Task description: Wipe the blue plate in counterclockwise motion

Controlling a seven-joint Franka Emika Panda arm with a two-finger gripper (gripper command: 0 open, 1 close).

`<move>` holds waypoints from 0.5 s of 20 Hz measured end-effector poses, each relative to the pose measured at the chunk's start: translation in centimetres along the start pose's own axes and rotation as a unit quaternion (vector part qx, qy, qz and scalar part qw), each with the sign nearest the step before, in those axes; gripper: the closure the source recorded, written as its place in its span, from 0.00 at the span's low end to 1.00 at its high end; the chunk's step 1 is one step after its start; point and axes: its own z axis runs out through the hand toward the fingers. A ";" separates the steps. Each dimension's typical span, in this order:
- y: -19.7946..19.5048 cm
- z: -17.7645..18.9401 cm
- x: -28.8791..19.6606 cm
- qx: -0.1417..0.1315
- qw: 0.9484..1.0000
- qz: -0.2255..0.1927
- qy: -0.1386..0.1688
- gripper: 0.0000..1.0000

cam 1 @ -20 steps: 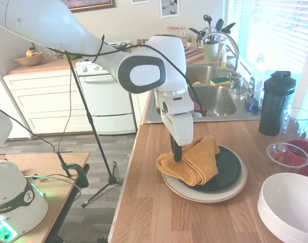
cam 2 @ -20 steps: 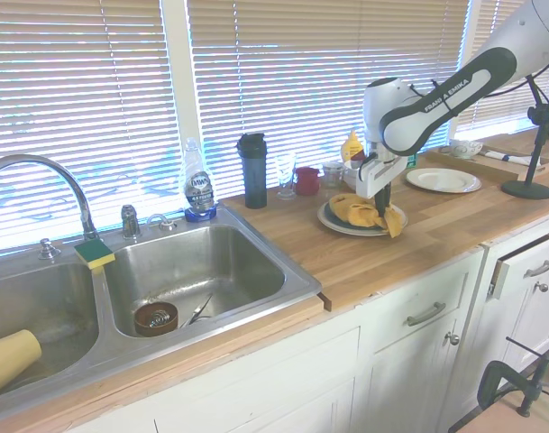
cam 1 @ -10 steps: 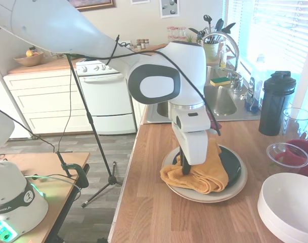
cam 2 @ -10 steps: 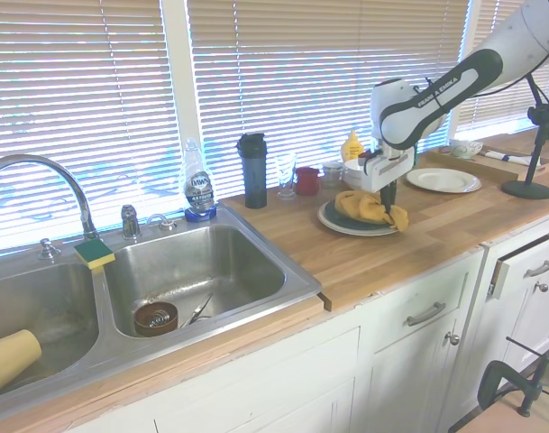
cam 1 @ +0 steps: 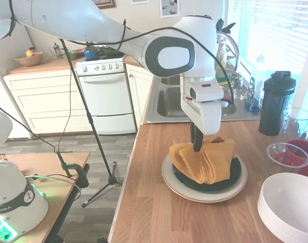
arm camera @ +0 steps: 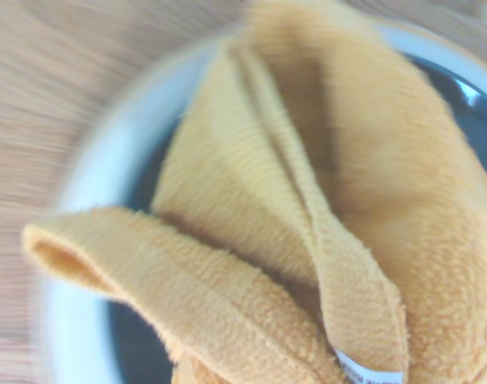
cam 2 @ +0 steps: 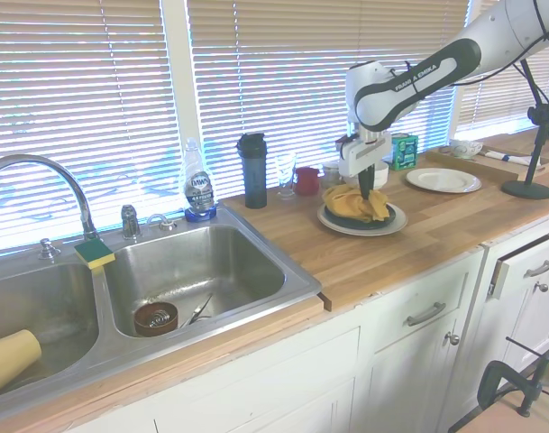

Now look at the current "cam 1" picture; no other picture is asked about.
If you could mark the red mug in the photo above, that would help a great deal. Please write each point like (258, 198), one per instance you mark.
(305, 152)

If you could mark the clear stemmed glass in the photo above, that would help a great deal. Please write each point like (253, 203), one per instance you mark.
(295, 126)

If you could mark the yellow red apple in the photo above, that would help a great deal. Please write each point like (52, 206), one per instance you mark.
(29, 53)

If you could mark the chrome sink sprayer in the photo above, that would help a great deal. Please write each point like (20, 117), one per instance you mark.
(237, 84)

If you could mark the black tripod stand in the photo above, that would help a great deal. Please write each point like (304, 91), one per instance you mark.
(105, 157)

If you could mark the black spatula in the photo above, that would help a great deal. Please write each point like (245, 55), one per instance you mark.
(219, 24)

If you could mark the stainless steel double sink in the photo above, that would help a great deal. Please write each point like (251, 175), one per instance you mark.
(169, 106)

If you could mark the white drawer cabinet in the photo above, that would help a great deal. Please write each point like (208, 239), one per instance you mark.
(42, 101)

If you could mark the yellow green sponge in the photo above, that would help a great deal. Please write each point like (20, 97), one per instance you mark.
(221, 82)

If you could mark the red wrist camera mount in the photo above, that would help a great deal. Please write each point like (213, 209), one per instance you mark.
(225, 97)

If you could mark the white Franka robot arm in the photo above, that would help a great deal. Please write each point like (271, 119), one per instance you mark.
(199, 38)

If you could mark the white stove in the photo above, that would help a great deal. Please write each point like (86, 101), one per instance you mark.
(105, 96)

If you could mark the yellow oil bottle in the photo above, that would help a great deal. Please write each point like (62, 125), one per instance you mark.
(222, 59)

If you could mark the white bowl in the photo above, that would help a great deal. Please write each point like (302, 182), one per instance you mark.
(275, 229)
(290, 197)

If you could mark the white wall paper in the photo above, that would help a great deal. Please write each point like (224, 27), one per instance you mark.
(139, 1)

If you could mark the Dawn dish soap bottle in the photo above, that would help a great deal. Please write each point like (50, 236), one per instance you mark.
(253, 101)

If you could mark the glass French press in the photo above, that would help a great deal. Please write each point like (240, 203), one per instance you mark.
(58, 51)

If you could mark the large cream plate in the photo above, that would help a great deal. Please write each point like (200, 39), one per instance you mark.
(169, 182)

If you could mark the clear plastic container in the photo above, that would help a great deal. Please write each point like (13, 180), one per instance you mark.
(271, 158)

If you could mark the white drain stopper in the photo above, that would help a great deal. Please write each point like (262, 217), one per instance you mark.
(244, 95)

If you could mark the dark blue plate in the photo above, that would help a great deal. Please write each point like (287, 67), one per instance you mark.
(236, 169)

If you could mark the black table clamp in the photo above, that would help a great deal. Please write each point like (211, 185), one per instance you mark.
(81, 174)

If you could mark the blue kettle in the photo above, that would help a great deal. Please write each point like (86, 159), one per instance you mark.
(91, 53)

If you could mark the wood framed painting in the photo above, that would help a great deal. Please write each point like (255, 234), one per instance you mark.
(107, 3)

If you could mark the wooden fruit bowl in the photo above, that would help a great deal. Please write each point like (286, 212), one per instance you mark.
(28, 60)

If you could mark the white window blind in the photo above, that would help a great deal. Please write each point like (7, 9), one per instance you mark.
(277, 30)
(232, 12)

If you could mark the grey white wall poster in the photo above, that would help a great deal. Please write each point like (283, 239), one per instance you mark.
(170, 8)

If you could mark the black wok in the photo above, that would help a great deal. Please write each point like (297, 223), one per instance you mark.
(113, 52)

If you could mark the yellow terry cloth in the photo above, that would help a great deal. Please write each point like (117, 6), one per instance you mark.
(207, 164)

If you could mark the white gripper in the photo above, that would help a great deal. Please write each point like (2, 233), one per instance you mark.
(209, 116)

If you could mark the black shaker bottle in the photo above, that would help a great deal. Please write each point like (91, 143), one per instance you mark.
(275, 108)

